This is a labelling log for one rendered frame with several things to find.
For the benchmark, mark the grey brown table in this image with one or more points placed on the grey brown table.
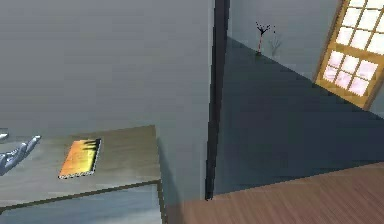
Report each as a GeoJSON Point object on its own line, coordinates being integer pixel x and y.
{"type": "Point", "coordinates": [126, 156]}

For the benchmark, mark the black and red coat stand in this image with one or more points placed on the black and red coat stand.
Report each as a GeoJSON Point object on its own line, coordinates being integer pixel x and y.
{"type": "Point", "coordinates": [260, 36]}

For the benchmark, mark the orange book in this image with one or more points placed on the orange book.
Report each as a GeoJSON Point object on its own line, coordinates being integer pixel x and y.
{"type": "Point", "coordinates": [80, 159]}

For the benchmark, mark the wooden framed window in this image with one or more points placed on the wooden framed window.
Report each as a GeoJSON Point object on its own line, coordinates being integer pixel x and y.
{"type": "Point", "coordinates": [353, 50]}

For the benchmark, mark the grey hand statue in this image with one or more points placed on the grey hand statue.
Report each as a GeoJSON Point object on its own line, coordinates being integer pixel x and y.
{"type": "Point", "coordinates": [13, 154]}

